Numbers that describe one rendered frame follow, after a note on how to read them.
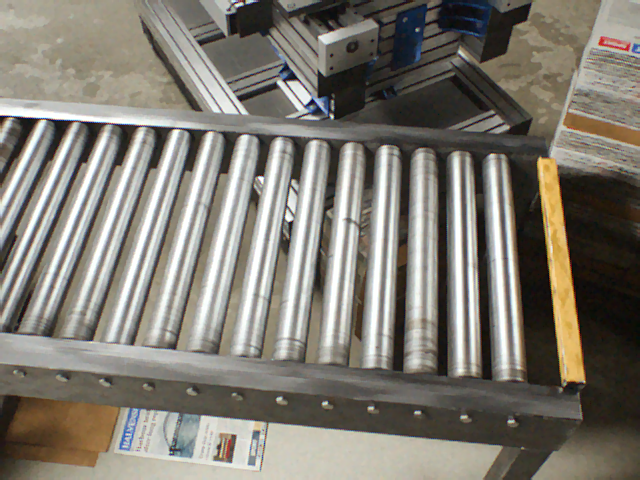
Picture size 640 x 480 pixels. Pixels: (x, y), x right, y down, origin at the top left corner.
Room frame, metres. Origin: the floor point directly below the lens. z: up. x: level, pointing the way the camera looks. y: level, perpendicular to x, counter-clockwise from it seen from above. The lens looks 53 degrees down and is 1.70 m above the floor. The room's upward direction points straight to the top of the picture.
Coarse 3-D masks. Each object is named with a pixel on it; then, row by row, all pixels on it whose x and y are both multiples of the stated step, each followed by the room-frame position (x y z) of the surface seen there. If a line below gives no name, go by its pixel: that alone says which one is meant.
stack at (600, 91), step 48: (624, 0) 1.29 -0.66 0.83; (624, 48) 1.13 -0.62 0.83; (576, 96) 1.14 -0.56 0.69; (624, 96) 1.10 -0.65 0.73; (576, 144) 1.12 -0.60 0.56; (624, 144) 1.09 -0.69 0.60; (624, 192) 1.07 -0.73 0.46; (576, 240) 1.09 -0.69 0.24; (624, 240) 1.05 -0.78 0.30; (576, 288) 1.08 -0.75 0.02; (624, 288) 1.02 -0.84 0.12
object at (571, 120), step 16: (576, 128) 1.13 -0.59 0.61; (592, 128) 1.12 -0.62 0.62; (608, 128) 1.10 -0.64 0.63; (624, 128) 1.09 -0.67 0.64; (560, 192) 1.12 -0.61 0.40; (576, 192) 1.10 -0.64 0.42; (608, 208) 1.07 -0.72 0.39; (624, 208) 1.06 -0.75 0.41; (528, 240) 1.13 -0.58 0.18; (576, 256) 1.08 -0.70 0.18; (608, 272) 1.04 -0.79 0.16; (624, 272) 1.04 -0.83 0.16
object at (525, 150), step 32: (32, 128) 0.96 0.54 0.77; (64, 128) 0.96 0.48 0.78; (96, 128) 0.95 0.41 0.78; (128, 128) 0.94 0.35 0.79; (160, 128) 0.94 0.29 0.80; (192, 128) 0.93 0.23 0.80; (224, 128) 0.93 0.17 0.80; (256, 128) 0.93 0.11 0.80; (288, 128) 0.93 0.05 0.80; (320, 128) 0.93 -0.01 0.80; (352, 128) 0.93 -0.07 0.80; (384, 128) 0.93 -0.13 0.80; (416, 128) 0.93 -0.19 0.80; (192, 160) 0.93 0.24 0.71; (224, 160) 0.92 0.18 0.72; (480, 160) 0.87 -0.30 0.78; (512, 160) 0.87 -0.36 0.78; (480, 192) 0.87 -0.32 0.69
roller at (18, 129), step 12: (12, 120) 0.95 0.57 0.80; (0, 132) 0.92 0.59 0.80; (12, 132) 0.93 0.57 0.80; (24, 132) 0.94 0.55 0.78; (0, 144) 0.89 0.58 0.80; (12, 144) 0.90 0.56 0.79; (0, 156) 0.87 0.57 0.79; (12, 156) 0.88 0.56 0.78; (0, 168) 0.84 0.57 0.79; (0, 180) 0.82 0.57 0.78
